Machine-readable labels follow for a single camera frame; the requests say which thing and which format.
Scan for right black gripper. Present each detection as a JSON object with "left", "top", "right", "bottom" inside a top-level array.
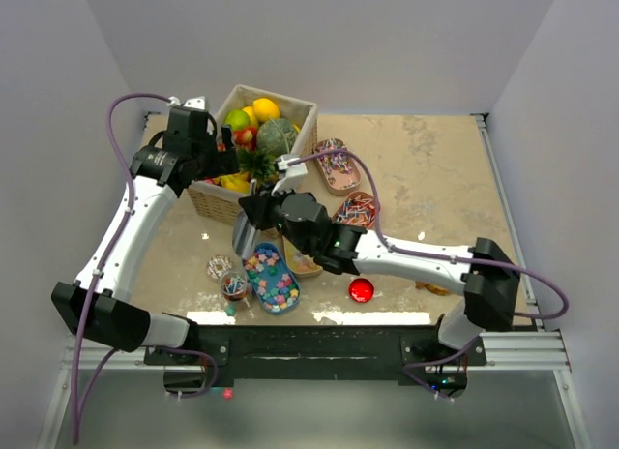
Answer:
[{"left": 241, "top": 177, "right": 314, "bottom": 255}]

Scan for clear glass jar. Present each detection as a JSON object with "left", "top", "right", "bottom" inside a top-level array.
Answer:
[{"left": 220, "top": 269, "right": 252, "bottom": 304}]

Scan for silver metal scoop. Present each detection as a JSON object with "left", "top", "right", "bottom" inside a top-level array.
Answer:
[{"left": 232, "top": 179, "right": 259, "bottom": 259}]

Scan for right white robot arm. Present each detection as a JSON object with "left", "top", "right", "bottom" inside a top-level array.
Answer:
[{"left": 233, "top": 191, "right": 520, "bottom": 365}]

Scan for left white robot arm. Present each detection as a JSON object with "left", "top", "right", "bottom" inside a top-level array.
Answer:
[{"left": 51, "top": 97, "right": 238, "bottom": 364}]

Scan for yellow tray gummy candies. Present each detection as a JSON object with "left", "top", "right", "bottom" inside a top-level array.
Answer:
[{"left": 282, "top": 237, "right": 323, "bottom": 278}]

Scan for blue tray star candies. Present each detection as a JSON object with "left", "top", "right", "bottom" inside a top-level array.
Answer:
[{"left": 244, "top": 242, "right": 301, "bottom": 314}]

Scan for yellow bananas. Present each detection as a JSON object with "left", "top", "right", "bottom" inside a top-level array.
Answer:
[{"left": 212, "top": 172, "right": 251, "bottom": 195}]

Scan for toy pineapple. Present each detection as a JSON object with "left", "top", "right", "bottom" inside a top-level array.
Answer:
[{"left": 237, "top": 148, "right": 278, "bottom": 183}]

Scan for green lime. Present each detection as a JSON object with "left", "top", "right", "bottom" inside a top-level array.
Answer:
[{"left": 223, "top": 109, "right": 251, "bottom": 132}]

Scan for green cantaloupe melon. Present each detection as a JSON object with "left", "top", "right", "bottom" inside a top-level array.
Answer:
[{"left": 256, "top": 118, "right": 298, "bottom": 158}]

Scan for wicker basket with liner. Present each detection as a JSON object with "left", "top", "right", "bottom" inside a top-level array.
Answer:
[{"left": 187, "top": 83, "right": 319, "bottom": 227}]

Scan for pink tray swirl lollipops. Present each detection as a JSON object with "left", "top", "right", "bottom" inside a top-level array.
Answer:
[{"left": 313, "top": 138, "right": 361, "bottom": 195}]

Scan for yellow lemon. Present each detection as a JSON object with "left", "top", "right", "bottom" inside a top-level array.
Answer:
[{"left": 252, "top": 98, "right": 280, "bottom": 123}]

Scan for pink tray of lollipops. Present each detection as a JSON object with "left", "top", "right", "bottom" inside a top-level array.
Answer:
[{"left": 332, "top": 191, "right": 380, "bottom": 229}]

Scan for sprinkled donut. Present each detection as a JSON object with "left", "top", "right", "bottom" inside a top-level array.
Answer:
[{"left": 206, "top": 254, "right": 233, "bottom": 281}]

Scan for bread slice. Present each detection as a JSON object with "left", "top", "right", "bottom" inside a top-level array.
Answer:
[{"left": 415, "top": 282, "right": 451, "bottom": 296}]

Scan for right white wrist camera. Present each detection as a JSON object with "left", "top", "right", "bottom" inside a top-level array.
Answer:
[{"left": 271, "top": 154, "right": 308, "bottom": 195}]

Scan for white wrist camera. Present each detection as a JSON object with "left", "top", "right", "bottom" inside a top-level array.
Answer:
[
  {"left": 271, "top": 154, "right": 308, "bottom": 195},
  {"left": 166, "top": 96, "right": 209, "bottom": 111}
]

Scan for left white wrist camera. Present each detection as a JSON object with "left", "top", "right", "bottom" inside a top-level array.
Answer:
[{"left": 166, "top": 96, "right": 209, "bottom": 111}]

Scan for black base mount frame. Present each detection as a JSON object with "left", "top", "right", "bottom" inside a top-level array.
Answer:
[{"left": 144, "top": 325, "right": 486, "bottom": 397}]

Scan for aluminium rail frame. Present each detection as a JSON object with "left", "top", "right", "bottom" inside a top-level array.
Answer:
[{"left": 36, "top": 331, "right": 569, "bottom": 448}]

